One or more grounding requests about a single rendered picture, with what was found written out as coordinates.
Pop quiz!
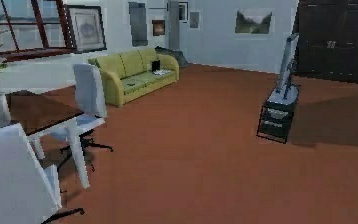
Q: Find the green sofa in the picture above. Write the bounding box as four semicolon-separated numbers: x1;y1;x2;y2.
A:
87;48;181;108

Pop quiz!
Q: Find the orange framed picture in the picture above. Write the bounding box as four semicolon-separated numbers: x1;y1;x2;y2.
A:
151;19;166;37

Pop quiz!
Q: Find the grey room door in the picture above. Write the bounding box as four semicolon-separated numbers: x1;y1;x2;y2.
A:
168;0;181;52

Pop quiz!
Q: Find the white office chair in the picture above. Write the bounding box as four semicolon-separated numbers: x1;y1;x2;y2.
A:
48;63;115;173
0;123;86;224

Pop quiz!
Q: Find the small grey picture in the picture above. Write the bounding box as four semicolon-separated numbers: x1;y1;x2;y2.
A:
189;11;200;29

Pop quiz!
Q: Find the small black framed picture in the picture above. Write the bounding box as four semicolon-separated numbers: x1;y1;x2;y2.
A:
178;1;189;23

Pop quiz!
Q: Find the green landscape picture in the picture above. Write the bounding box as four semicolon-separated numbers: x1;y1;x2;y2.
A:
234;9;273;35

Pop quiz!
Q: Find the grey television set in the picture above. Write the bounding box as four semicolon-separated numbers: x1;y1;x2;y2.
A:
275;32;300;94

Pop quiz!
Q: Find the brown table with white legs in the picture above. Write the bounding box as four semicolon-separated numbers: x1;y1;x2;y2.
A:
0;89;91;190

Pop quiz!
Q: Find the dark brown cupboard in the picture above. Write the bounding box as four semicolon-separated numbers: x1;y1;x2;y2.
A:
292;0;358;85

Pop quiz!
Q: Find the red framed window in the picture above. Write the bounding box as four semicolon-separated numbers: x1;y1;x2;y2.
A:
0;0;75;63

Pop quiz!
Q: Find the grey wall panel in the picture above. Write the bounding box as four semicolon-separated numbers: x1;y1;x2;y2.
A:
128;1;149;48

